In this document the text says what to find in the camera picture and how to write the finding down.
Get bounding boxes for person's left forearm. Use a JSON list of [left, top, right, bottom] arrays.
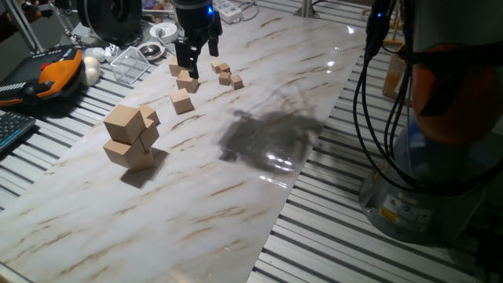
[[0, 9, 23, 42]]

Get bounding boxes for white round device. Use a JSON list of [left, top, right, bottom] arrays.
[[149, 22, 180, 45]]

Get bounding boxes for grey metal stand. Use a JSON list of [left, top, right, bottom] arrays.
[[49, 2, 95, 48]]

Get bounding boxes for black filament spool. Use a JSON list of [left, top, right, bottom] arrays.
[[76, 0, 143, 46]]

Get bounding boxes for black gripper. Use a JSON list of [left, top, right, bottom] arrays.
[[171, 0, 223, 80]]

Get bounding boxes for wooden slat rack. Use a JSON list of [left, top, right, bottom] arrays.
[[383, 6, 406, 48]]

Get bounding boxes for white egg-shaped object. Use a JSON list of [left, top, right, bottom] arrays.
[[80, 56, 102, 87]]

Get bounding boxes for slanted metal pole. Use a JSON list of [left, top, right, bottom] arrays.
[[3, 0, 45, 54]]

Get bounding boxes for black keyboard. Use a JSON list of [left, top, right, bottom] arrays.
[[0, 111, 37, 153]]

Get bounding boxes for orange black teach pendant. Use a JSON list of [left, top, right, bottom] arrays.
[[0, 46, 86, 108]]

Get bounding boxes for steel bowl in white ring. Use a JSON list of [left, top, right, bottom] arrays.
[[137, 40, 166, 62]]

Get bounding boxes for white plug adapter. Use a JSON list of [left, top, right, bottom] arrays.
[[83, 42, 121, 64]]

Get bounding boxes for person's left hand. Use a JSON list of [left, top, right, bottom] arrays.
[[19, 0, 54, 23]]

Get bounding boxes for marble pattern mat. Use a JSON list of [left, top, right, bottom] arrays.
[[0, 7, 369, 283]]

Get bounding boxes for white power strip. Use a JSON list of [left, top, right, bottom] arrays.
[[211, 0, 244, 24]]

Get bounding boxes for aluminium frame profile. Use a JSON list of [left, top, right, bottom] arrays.
[[292, 0, 321, 19]]

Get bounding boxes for clear plastic box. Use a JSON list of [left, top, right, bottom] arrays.
[[109, 46, 152, 86]]

